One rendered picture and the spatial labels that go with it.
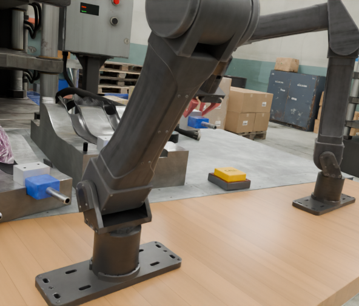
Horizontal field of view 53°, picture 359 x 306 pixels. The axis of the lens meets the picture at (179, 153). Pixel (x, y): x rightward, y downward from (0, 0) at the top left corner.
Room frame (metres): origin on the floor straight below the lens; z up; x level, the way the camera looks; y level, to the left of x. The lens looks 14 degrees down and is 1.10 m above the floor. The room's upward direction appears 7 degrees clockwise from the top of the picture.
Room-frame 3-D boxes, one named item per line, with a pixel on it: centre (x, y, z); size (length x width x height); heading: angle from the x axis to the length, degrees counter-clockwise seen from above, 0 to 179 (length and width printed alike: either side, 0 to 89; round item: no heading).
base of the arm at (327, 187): (0.85, -0.37, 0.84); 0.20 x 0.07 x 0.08; 132
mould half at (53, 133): (0.98, 0.23, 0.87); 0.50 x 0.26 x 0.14; 35
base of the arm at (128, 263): (0.45, 0.07, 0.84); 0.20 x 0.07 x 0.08; 132
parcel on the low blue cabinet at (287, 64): (8.09, -2.05, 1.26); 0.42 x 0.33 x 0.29; 37
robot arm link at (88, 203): (0.45, 0.08, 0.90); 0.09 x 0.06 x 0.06; 132
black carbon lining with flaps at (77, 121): (0.96, 0.23, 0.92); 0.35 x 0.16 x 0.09; 35
